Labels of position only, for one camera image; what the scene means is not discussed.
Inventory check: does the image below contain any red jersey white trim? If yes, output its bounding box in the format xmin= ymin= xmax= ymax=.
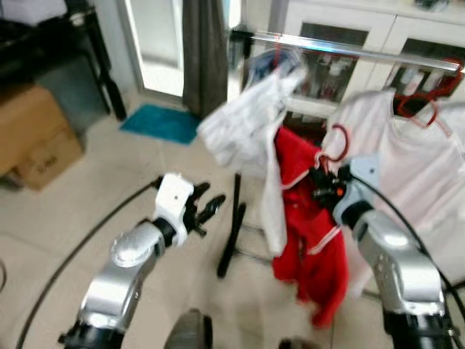
xmin=272 ymin=125 xmax=349 ymax=328

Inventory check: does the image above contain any teal floor mat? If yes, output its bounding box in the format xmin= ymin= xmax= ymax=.
xmin=120 ymin=103 xmax=201 ymax=145

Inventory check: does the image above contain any white striped garment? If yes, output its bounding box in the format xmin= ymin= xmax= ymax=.
xmin=198 ymin=69 xmax=306 ymax=255

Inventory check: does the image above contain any plain white T-shirt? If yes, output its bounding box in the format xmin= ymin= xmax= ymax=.
xmin=323 ymin=91 xmax=465 ymax=292

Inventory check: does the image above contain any grey robot left leg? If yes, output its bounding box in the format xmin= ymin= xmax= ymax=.
xmin=166 ymin=309 xmax=213 ymax=349

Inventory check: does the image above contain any grey robot leg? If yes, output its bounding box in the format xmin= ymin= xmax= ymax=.
xmin=280 ymin=338 xmax=320 ymax=349
xmin=166 ymin=309 xmax=213 ymax=349

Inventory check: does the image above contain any dark grey curtain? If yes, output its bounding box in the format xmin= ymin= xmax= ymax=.
xmin=182 ymin=0 xmax=230 ymax=117

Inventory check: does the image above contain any white framed glass door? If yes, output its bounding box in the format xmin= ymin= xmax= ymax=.
xmin=116 ymin=0 xmax=190 ymax=99

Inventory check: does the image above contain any grey robot right leg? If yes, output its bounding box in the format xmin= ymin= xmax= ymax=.
xmin=280 ymin=338 xmax=320 ymax=349

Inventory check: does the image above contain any dark grey storage box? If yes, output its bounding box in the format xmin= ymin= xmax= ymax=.
xmin=33 ymin=55 xmax=110 ymax=135

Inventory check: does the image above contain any white glass-door display cabinet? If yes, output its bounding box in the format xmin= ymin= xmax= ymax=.
xmin=269 ymin=0 xmax=465 ymax=121

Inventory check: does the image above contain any plain brown cardboard box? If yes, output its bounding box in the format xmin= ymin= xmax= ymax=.
xmin=0 ymin=84 xmax=73 ymax=175

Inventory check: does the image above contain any black metal stand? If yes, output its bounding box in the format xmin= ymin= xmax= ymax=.
xmin=0 ymin=0 xmax=128 ymax=121

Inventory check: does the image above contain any white plastic box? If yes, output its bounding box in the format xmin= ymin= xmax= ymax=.
xmin=0 ymin=0 xmax=68 ymax=26

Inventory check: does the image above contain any pale blue right wrist camera mount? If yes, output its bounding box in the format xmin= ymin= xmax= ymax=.
xmin=331 ymin=155 xmax=380 ymax=219

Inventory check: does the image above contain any clothes rack silver rail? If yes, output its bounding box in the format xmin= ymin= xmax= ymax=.
xmin=217 ymin=25 xmax=465 ymax=302

